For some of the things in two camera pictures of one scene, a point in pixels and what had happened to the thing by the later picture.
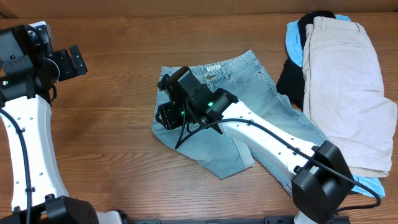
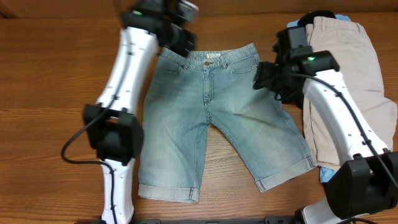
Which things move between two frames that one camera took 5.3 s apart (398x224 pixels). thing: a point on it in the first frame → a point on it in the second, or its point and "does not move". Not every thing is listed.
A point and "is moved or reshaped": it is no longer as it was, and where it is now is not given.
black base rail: [124, 219] does not move
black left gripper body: [73, 62] → [181, 43]
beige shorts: [346, 94] does not move
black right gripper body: [183, 112] → [273, 79]
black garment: [291, 82] does not move
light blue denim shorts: [243, 77] is moved or reshaped
